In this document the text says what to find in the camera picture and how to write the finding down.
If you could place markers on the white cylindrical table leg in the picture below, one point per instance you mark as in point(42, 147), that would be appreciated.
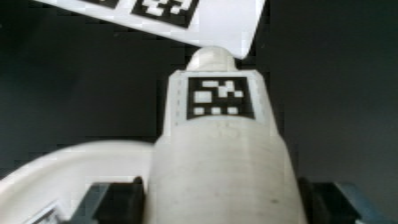
point(223, 179)

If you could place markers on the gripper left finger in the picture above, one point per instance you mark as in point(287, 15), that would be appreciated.
point(113, 204)

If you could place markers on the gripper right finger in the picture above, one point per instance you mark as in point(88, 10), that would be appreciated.
point(337, 204)

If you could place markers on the white marker sheet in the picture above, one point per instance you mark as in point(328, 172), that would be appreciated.
point(202, 22)

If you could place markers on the white round table top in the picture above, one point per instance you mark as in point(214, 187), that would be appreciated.
point(46, 186)

